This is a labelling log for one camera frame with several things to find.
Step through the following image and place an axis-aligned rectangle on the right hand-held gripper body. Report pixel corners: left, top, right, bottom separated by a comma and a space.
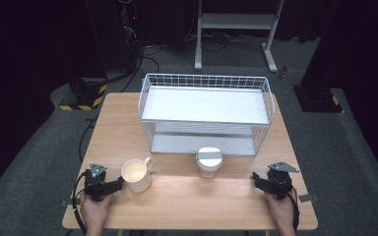
266, 160, 300, 201

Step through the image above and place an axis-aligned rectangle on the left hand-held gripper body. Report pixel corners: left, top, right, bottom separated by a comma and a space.
84, 162, 111, 202

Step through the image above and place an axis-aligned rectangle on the cream ceramic mug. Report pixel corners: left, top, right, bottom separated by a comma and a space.
120, 156, 154, 194

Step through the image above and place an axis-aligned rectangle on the white lidded cup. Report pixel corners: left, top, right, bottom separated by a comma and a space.
195, 146, 224, 180

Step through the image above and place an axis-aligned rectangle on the white wire shelf rack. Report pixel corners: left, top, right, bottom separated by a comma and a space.
137, 72, 277, 158

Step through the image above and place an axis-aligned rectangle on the person's left hand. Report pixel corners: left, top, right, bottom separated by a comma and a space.
79, 191, 113, 232

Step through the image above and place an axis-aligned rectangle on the person's right hand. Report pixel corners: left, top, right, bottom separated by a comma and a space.
264, 191, 296, 232

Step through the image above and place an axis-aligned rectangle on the black yellow-striped stand base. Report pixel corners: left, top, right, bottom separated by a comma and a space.
292, 84, 346, 114
58, 76, 108, 112

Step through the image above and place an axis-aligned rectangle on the black equipment tower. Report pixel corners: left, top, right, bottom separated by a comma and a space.
116, 0, 145, 74

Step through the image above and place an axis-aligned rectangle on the white metal stand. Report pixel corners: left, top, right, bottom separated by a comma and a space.
193, 0, 285, 74

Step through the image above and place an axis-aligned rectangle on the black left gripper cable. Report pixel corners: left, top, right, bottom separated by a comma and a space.
71, 169, 90, 236

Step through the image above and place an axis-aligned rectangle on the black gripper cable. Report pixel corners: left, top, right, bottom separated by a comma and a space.
71, 169, 90, 236
286, 186, 301, 234

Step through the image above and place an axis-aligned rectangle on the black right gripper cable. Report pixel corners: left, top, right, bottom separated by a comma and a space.
286, 186, 301, 234

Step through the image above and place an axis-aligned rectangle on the black floor cable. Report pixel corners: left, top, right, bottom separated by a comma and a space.
78, 115, 100, 164

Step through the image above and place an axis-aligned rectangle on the tangle of floor cables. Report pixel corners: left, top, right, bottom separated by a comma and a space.
142, 30, 267, 53

